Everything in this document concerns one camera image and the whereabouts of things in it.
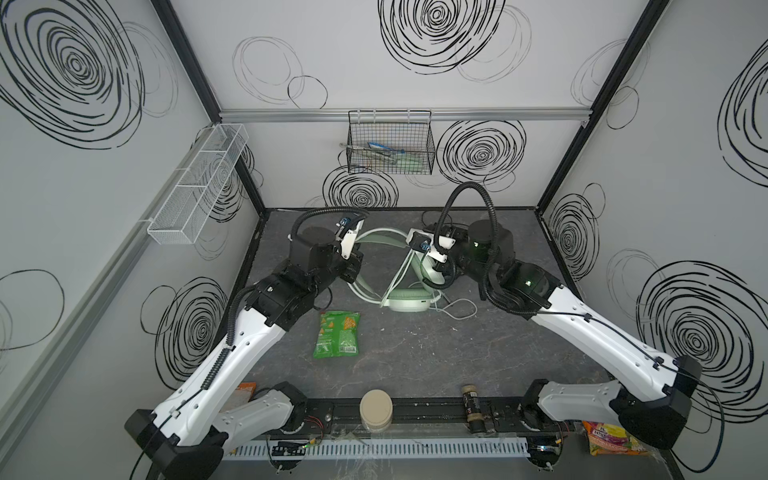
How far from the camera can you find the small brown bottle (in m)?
0.72

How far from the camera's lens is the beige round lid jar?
2.26 feet

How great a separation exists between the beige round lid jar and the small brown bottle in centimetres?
20
